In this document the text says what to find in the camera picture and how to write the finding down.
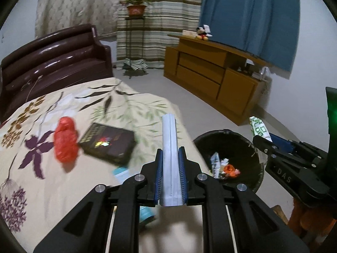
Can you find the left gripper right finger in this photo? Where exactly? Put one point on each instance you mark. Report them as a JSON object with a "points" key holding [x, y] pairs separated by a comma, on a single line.
{"points": [[235, 219]]}

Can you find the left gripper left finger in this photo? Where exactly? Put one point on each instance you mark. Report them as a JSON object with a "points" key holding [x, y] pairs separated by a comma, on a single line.
{"points": [[107, 218]]}

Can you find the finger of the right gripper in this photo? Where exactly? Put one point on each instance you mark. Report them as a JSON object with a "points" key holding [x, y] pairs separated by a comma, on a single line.
{"points": [[300, 149], [263, 146]]}

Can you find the green white package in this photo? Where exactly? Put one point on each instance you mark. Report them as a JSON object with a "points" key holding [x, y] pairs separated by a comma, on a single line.
{"points": [[259, 128]]}

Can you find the paper wrapper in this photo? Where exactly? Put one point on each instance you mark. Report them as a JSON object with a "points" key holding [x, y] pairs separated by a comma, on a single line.
{"points": [[215, 165]]}

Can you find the teal toothpaste box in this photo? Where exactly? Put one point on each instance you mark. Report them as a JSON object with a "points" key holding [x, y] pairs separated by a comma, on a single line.
{"points": [[146, 214]]}

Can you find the black cigarette box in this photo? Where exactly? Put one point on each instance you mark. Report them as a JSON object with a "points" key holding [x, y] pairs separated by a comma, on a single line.
{"points": [[112, 144]]}

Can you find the red plastic bag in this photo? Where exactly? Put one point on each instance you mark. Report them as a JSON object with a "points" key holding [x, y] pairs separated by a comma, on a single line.
{"points": [[65, 140]]}

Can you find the orange plastic bag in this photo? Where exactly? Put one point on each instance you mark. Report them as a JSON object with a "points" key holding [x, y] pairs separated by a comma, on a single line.
{"points": [[230, 171]]}

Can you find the black round trash bin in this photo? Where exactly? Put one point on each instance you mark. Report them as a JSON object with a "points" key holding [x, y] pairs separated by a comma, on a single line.
{"points": [[240, 152]]}

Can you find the floral beige tablecloth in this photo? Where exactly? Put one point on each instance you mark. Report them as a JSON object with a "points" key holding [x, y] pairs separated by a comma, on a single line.
{"points": [[45, 173]]}

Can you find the brown wooden cabinet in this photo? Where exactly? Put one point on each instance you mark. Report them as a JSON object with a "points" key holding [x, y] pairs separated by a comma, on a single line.
{"points": [[214, 73]]}

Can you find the blue curtain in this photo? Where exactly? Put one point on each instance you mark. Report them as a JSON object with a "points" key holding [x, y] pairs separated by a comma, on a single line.
{"points": [[268, 29]]}

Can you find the mickey mouse plush toy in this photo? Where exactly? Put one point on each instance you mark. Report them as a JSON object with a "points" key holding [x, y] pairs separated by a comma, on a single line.
{"points": [[203, 33]]}

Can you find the small box on cabinet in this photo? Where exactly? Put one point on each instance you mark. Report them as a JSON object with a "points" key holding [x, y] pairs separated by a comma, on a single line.
{"points": [[189, 33]]}

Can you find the checkered cloth on stand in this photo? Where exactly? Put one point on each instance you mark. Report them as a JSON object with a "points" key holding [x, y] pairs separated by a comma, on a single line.
{"points": [[133, 65]]}

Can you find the striped curtain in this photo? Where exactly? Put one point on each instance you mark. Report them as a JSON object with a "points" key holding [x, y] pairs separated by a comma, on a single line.
{"points": [[163, 19]]}

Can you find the dark brown leather sofa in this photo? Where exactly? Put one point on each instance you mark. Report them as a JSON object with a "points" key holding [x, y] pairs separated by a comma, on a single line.
{"points": [[55, 61]]}

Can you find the potted green plant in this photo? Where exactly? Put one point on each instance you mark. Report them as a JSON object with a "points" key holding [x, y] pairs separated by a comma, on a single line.
{"points": [[135, 8]]}

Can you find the beige patterned curtain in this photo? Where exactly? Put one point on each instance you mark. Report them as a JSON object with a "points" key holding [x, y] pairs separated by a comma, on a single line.
{"points": [[55, 15]]}

